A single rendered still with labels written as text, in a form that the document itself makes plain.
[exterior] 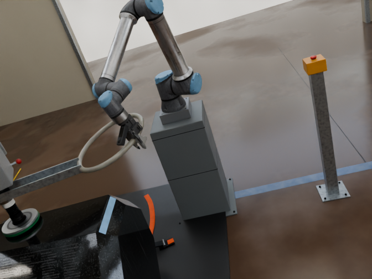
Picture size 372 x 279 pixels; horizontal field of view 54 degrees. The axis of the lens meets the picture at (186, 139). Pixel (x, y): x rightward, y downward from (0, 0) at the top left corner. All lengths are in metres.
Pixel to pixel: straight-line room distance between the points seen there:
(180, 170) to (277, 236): 0.85
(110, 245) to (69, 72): 5.32
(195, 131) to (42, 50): 4.87
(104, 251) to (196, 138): 1.09
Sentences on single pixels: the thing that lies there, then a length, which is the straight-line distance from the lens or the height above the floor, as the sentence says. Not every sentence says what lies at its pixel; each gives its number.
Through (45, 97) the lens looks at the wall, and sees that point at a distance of 7.39.
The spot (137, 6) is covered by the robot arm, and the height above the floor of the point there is 1.70.
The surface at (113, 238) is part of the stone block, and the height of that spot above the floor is 0.73.
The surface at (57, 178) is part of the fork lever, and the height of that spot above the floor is 1.01.
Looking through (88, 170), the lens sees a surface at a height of 1.02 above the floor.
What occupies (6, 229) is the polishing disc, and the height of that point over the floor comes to 0.84.
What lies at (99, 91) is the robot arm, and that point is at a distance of 2.10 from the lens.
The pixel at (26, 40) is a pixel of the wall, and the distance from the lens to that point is 7.15.
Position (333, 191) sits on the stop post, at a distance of 2.99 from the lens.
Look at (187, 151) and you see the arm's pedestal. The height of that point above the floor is 0.64.
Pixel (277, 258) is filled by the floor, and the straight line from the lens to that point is 2.61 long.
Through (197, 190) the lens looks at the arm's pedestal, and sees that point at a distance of 2.89.
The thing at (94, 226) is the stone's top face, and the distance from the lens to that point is 2.05.
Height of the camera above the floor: 1.91
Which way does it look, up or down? 26 degrees down
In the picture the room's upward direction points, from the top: 19 degrees counter-clockwise
